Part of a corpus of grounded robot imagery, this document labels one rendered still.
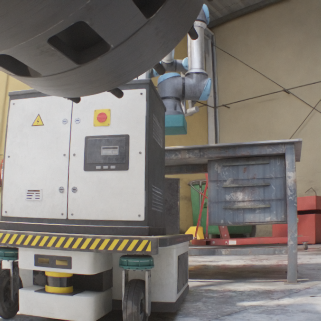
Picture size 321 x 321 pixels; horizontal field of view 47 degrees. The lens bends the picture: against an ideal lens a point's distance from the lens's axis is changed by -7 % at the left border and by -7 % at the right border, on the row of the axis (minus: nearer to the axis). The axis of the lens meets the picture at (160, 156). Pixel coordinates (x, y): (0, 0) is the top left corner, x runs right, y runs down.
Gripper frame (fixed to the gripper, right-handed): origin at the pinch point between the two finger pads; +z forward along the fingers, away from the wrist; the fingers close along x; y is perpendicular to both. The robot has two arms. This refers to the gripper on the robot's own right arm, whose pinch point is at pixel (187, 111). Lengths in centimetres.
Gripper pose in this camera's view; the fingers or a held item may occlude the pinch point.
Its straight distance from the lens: 237.6
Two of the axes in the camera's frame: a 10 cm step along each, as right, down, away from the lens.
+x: 8.3, 1.1, 5.5
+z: 0.0, 9.8, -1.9
